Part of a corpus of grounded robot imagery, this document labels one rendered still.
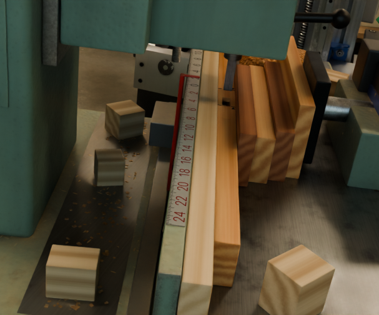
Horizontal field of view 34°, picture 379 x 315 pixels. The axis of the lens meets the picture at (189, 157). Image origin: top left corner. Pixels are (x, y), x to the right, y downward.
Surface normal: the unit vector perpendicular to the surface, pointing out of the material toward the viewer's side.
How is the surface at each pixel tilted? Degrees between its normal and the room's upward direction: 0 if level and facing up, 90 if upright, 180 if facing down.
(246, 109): 0
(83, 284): 90
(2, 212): 90
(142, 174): 0
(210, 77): 0
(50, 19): 90
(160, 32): 90
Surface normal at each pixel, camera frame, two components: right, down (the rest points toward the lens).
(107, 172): 0.25, 0.50
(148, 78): -0.26, 0.44
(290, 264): 0.12, -0.87
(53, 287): 0.00, 0.49
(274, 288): -0.77, 0.23
